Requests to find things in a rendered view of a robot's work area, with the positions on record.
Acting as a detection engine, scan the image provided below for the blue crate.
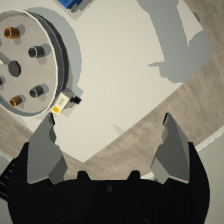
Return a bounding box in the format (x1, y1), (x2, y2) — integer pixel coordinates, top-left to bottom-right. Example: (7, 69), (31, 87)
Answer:
(57, 0), (83, 13)

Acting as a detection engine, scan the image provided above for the bronze bushing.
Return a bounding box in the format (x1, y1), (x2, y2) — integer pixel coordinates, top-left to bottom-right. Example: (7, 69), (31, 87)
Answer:
(4, 27), (20, 39)
(9, 96), (22, 107)

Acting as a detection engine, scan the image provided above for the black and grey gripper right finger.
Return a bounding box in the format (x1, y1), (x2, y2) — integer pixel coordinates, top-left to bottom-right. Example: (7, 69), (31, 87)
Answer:
(150, 113), (210, 224)

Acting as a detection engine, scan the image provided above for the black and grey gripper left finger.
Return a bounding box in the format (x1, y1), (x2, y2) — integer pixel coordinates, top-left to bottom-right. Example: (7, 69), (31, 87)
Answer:
(7, 112), (68, 224)

